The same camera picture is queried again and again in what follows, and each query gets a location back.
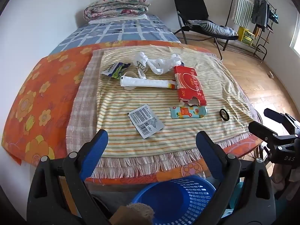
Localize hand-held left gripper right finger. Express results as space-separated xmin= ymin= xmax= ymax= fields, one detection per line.
xmin=196 ymin=131 xmax=276 ymax=225

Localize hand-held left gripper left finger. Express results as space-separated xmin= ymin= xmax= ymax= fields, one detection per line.
xmin=26 ymin=129 xmax=110 ymax=225

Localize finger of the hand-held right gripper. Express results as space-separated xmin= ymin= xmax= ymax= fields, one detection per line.
xmin=264 ymin=108 xmax=300 ymax=134
xmin=248 ymin=121 xmax=293 ymax=149

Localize teal printed tube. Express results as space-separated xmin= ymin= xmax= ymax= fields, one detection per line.
xmin=170 ymin=106 xmax=208 ymax=119

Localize blue plastic basket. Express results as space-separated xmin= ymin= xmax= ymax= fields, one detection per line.
xmin=130 ymin=175 xmax=217 ymax=225

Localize white bag with colourful print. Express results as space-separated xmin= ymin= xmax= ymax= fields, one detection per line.
xmin=120 ymin=74 xmax=177 ymax=91

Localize person's right hand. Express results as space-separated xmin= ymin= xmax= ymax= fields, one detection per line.
xmin=271 ymin=163 xmax=293 ymax=191

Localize teal trousers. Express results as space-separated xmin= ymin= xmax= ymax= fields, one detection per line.
xmin=225 ymin=179 xmax=245 ymax=218

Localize yellow striped towel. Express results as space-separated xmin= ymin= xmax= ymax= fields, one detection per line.
xmin=96 ymin=46 xmax=255 ymax=158

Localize pink plaid fringed cloth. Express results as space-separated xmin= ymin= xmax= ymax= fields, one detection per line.
xmin=66 ymin=46 xmax=262 ymax=179

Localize grey sachet packet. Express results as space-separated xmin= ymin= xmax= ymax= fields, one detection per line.
xmin=128 ymin=104 xmax=164 ymax=139

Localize black clothes rack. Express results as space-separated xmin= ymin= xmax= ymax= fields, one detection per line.
xmin=226 ymin=0 xmax=279 ymax=62

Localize beige fuzzy cloth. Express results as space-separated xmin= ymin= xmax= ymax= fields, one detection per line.
xmin=110 ymin=203 xmax=155 ymax=225

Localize red carton box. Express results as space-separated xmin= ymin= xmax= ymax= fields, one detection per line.
xmin=174 ymin=66 xmax=208 ymax=106

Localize window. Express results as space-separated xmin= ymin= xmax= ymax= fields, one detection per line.
xmin=289 ymin=12 xmax=300 ymax=57

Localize orange floral sheet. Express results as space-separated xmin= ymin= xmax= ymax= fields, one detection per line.
xmin=1 ymin=41 xmax=263 ymax=185

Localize green blue snack wrapper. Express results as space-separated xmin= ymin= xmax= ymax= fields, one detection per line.
xmin=101 ymin=62 xmax=132 ymax=80

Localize white plastic loop strip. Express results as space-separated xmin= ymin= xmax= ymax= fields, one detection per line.
xmin=122 ymin=71 xmax=140 ymax=92

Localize yellow crate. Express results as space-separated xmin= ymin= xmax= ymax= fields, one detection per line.
xmin=237 ymin=27 xmax=255 ymax=46

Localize crumpled white plastic bag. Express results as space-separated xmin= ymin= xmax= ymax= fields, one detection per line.
xmin=147 ymin=53 xmax=183 ymax=75

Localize crumpled white printed wrapper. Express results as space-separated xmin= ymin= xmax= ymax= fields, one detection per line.
xmin=133 ymin=51 xmax=150 ymax=80

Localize dark hanging jacket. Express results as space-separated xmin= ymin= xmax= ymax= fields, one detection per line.
xmin=251 ymin=0 xmax=270 ymax=32

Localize striped cushion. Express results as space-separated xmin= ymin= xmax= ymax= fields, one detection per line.
xmin=189 ymin=20 xmax=238 ymax=37

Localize green striped hanging towel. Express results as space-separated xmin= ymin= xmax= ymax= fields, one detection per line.
xmin=234 ymin=0 xmax=256 ymax=27

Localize blue checkered bedsheet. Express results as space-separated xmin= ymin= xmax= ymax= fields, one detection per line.
xmin=48 ymin=15 xmax=181 ymax=55

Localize folded white sheet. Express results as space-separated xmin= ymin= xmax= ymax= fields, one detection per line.
xmin=88 ymin=14 xmax=149 ymax=25

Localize black folding chair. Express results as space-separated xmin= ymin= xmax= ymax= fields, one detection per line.
xmin=172 ymin=0 xmax=239 ymax=60

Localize folded floral quilt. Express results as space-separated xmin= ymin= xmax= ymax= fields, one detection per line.
xmin=84 ymin=0 xmax=150 ymax=21

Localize black ring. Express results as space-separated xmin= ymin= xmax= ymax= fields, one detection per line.
xmin=220 ymin=108 xmax=230 ymax=122

